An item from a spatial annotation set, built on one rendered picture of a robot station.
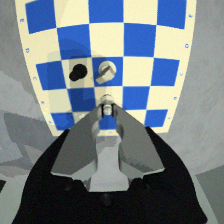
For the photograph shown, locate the white pawn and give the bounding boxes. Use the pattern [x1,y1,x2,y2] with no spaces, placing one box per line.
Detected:
[101,95,114,116]

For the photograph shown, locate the blue and white chessboard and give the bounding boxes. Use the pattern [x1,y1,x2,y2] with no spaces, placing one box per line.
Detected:
[15,0,196,136]

